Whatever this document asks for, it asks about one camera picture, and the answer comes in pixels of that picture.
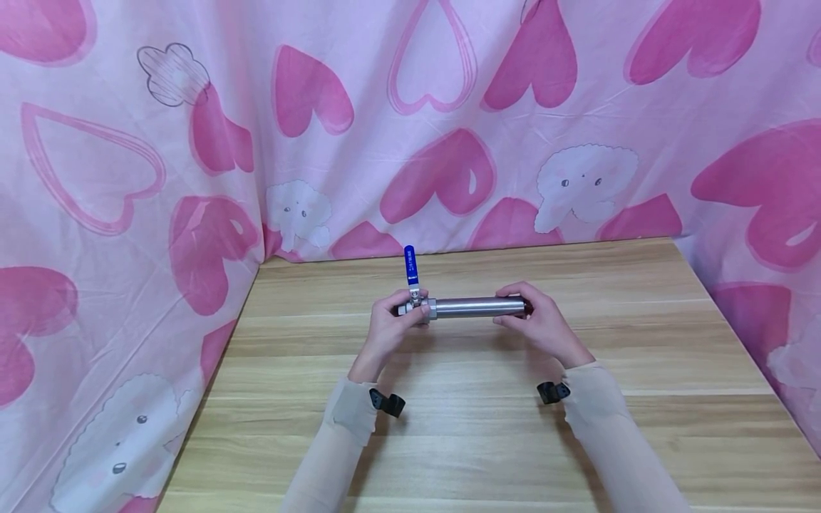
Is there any person's right forearm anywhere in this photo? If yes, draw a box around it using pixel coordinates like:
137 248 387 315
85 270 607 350
564 358 695 513

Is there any person's right hand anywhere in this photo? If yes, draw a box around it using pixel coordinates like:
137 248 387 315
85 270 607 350
492 281 597 370

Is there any person's left forearm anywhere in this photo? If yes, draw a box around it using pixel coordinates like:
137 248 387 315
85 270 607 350
278 375 385 513

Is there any person's left hand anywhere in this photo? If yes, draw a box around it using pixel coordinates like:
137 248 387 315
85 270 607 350
347 289 430 385

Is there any steel pipe with ball valve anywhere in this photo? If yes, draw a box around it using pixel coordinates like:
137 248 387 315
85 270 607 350
395 245 535 326

